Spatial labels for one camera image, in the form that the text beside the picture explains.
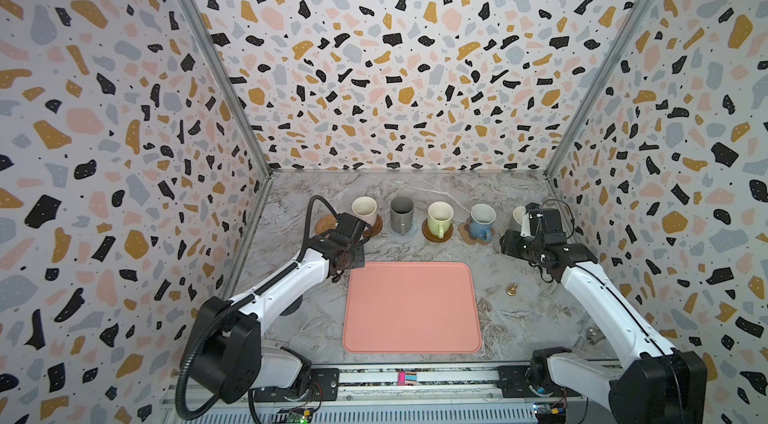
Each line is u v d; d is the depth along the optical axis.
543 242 0.63
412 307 0.85
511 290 0.89
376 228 1.03
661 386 0.38
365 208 1.01
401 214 0.95
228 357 0.40
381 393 0.73
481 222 0.95
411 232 1.03
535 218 0.64
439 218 0.95
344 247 0.63
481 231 0.97
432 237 1.02
